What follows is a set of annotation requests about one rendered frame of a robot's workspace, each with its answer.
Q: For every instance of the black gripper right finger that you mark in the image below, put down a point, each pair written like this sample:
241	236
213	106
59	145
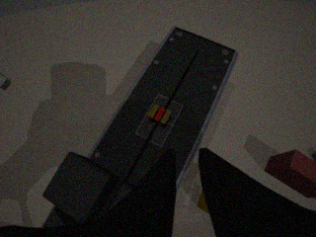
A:
239	206

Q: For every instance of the olive yellow block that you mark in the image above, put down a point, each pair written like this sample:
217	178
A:
202	203

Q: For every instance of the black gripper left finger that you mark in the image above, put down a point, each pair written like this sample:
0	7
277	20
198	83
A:
147	211

